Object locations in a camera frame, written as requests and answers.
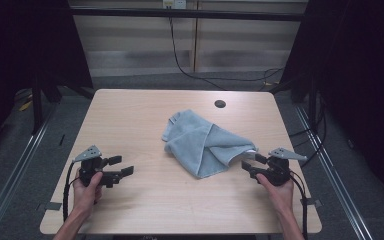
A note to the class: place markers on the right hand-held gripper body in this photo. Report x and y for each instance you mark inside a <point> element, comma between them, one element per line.
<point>278,166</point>

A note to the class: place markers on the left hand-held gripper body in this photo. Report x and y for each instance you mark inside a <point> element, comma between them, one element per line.
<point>91,165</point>

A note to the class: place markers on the light blue towel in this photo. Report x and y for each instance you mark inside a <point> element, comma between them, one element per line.
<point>200,143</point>

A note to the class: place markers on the person's right hand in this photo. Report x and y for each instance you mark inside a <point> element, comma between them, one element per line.
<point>280,196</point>

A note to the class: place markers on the person's left hand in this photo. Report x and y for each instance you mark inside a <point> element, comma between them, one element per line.
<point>86,195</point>

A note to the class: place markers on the small black floor strip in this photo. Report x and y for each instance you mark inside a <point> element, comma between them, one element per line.
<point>62,139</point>

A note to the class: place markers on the grey tape strip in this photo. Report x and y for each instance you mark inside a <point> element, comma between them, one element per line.
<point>313,202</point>
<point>53,206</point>

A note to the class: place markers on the round dark table grommet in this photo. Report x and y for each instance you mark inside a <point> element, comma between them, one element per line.
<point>220,103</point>

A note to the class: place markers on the black metal stand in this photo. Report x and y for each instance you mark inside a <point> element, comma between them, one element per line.
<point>312,103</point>
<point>37,106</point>

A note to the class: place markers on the yellow floor marker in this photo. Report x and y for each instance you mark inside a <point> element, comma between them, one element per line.
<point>25,106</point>

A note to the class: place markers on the dark curtain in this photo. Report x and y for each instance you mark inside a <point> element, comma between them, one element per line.
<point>360,83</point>
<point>23,50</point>

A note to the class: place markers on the aluminium floor rail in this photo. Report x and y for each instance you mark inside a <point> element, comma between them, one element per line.
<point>16,173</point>
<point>333,173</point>

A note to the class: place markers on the black horizontal frame bar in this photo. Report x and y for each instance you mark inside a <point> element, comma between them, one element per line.
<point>180,14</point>

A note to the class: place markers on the white wall socket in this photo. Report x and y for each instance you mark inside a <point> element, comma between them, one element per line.
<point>174,4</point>

